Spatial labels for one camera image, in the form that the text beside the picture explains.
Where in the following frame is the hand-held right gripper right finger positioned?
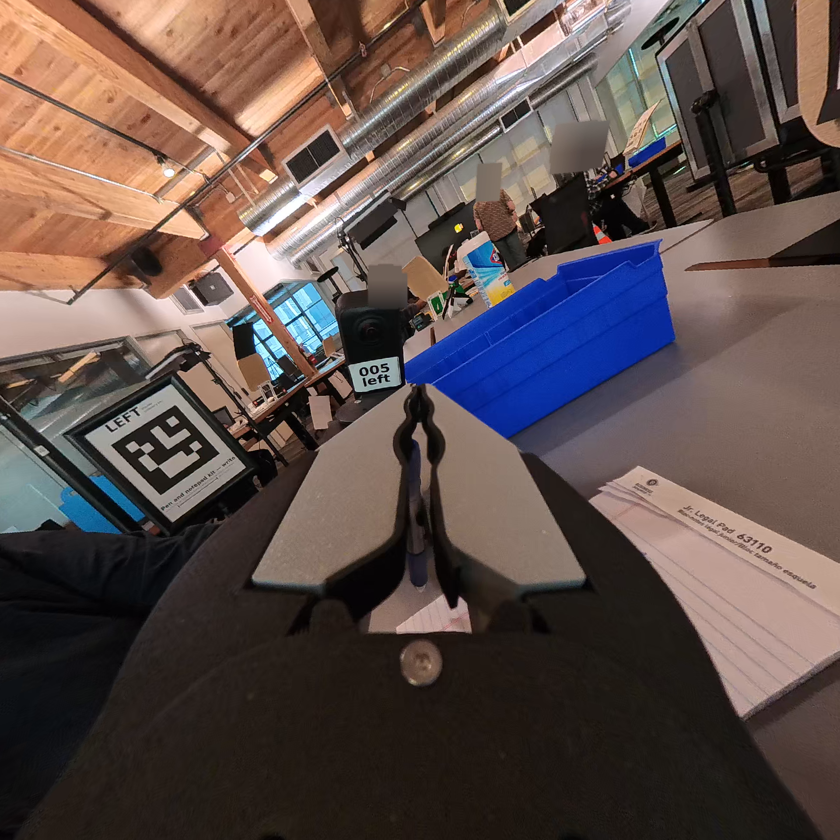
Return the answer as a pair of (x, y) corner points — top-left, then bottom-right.
(420, 385), (587, 624)

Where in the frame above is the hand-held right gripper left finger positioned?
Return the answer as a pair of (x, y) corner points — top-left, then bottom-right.
(251, 386), (422, 621)

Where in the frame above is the blue ballpoint pen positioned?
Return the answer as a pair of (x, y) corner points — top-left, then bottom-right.
(407, 438), (431, 592)

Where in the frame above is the white lined notepad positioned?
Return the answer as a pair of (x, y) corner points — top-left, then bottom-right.
(395, 466), (840, 721)

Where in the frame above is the person's left forearm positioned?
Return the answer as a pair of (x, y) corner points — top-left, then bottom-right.
(0, 521), (227, 621)

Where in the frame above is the tan cardboard sheet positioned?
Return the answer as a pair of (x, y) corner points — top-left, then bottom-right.
(402, 256), (448, 300)

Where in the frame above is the wooden work desk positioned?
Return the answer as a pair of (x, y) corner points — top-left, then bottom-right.
(248, 354), (346, 455)

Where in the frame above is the black studio light panel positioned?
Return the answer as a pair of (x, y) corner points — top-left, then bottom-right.
(346, 197), (409, 252)

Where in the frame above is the black tan softbox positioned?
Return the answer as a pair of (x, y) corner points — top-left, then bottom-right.
(232, 322), (270, 389)

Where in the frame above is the large black screen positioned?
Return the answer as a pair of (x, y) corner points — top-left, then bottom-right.
(415, 210), (477, 270)

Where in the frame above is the wipes canister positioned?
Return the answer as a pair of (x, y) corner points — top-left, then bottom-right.
(461, 238), (517, 309)

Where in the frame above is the black box speaker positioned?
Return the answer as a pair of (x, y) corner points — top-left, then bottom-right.
(190, 272), (235, 307)

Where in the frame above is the framed marker sign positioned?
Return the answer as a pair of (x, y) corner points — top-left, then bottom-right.
(64, 373), (258, 534)

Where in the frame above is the white air vent grille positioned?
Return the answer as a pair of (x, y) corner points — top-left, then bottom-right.
(282, 126), (349, 195)

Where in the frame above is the black tripod stand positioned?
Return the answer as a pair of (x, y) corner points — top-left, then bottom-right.
(146, 341), (290, 468)

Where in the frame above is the blue plastic bin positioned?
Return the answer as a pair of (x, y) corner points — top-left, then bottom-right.
(404, 240), (676, 439)

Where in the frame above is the blue panel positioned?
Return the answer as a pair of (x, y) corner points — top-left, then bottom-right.
(58, 474), (144, 534)

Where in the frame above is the black office chair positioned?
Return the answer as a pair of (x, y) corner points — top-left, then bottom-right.
(530, 176), (599, 255)

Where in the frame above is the wooden background desk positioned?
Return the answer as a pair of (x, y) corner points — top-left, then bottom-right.
(623, 141), (687, 228)

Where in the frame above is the person's dark clothed body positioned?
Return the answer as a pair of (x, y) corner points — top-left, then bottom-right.
(0, 591), (165, 840)

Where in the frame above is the blue storage tray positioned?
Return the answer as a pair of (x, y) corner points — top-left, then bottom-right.
(626, 138), (684, 167)

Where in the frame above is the angled paper sign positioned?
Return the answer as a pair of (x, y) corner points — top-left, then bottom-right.
(622, 100), (662, 157)

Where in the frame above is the flat stand base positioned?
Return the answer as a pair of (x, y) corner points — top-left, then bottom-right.
(771, 225), (840, 265)

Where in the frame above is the silver framed black panel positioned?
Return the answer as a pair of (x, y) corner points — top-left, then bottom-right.
(751, 0), (840, 127)
(656, 0), (783, 182)

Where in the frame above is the wooden board with black marker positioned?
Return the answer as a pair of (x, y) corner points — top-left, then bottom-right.
(795, 0), (840, 143)

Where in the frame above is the silver spiral air duct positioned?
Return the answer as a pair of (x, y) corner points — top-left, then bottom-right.
(266, 39), (631, 266)
(238, 0), (526, 236)

